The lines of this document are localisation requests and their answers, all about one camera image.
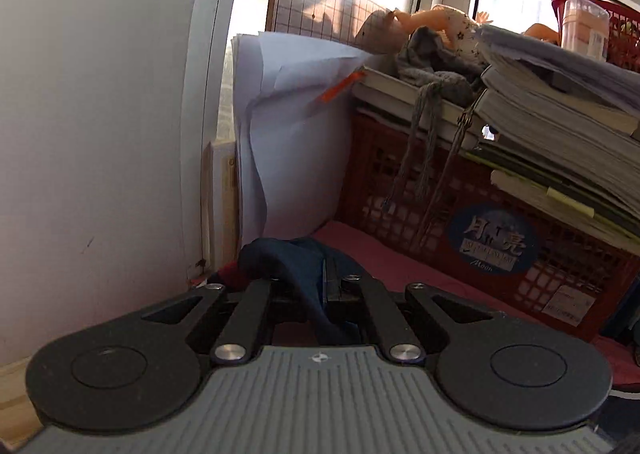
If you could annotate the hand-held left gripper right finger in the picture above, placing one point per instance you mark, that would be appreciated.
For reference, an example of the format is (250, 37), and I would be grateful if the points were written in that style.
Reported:
(362, 299)

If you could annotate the plastic doll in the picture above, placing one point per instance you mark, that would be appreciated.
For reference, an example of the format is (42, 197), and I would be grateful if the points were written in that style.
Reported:
(450, 23)

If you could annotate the navy red white jacket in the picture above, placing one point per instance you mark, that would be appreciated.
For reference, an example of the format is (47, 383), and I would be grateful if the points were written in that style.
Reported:
(300, 264)

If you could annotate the red plastic crate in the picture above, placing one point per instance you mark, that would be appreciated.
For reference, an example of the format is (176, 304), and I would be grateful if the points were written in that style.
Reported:
(370, 143)

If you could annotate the orange tag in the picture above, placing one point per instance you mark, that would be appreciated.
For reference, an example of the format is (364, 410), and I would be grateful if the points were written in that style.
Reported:
(340, 87)

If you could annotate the clear plastic container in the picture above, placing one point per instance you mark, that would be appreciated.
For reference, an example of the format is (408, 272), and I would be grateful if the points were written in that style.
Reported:
(582, 28)

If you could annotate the grey knitted scarf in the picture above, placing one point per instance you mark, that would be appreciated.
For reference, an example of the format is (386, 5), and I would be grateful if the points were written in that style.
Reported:
(425, 63)

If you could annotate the pile of books and papers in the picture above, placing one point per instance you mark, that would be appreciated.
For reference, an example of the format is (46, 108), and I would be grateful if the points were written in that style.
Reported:
(550, 123)

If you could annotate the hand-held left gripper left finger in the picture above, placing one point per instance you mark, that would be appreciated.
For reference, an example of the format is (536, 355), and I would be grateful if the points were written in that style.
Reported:
(260, 299)

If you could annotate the white paper sheets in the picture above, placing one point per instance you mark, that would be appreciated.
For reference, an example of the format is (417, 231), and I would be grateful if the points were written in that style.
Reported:
(290, 133)

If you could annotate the light wooden panel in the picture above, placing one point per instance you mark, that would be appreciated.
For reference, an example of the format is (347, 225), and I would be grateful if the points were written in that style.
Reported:
(220, 194)

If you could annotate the red plastic basket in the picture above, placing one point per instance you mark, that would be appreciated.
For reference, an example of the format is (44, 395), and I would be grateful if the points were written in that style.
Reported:
(625, 33)

